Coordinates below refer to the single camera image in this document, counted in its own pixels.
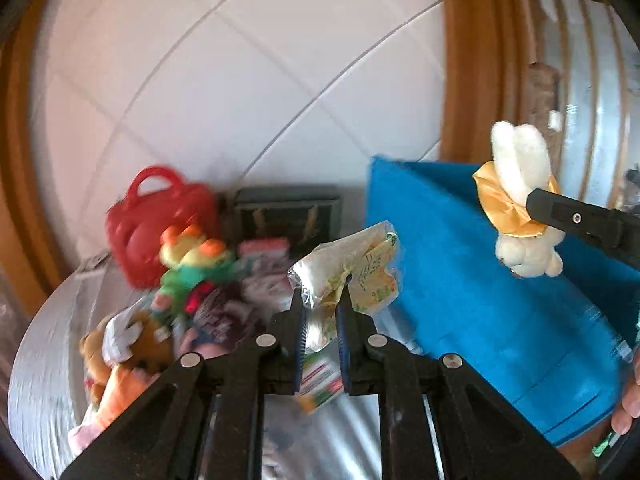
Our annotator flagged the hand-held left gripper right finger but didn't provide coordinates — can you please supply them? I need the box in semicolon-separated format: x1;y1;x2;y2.
336;280;583;480

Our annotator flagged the white rabbit plush toy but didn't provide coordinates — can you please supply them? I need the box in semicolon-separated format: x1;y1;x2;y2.
472;120;565;279

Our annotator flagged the black box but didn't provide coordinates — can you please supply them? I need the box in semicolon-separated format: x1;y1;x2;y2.
234;186;343;256

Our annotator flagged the pink white box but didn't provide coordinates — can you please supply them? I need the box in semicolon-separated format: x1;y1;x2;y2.
237;237;291;266

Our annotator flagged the clear snack packet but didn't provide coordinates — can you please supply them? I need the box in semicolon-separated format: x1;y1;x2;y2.
287;221;401;356

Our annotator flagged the dark purple packet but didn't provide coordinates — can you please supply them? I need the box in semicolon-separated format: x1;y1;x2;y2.
187;285;261;351

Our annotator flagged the brown bear plush toy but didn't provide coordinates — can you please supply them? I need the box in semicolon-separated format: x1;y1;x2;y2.
67;305;176;453

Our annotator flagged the green orange plush toy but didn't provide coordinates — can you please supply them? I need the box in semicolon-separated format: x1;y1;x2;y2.
152;225;236;326

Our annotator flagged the blue fabric storage box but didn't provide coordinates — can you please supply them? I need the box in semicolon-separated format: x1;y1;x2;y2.
364;155;640;448

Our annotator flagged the red toy handbag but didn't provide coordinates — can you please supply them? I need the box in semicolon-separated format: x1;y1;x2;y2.
105;166;218;290

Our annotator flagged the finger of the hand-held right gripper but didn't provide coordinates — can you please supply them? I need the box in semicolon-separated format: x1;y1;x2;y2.
526;187;640;266

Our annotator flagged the person's right hand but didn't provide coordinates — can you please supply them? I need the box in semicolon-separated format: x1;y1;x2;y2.
611;345;640;436

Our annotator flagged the green cloth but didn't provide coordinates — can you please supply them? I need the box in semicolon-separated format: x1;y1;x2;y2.
594;430;622;457

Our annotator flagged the wooden door frame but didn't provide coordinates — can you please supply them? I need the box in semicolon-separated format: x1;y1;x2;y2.
437;0;538;163
0;25;66;306

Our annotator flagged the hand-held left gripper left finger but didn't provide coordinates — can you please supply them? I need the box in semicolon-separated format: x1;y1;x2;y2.
60;287;307;480

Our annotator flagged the green red packet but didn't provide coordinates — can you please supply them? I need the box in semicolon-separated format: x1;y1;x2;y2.
295;352;346;415

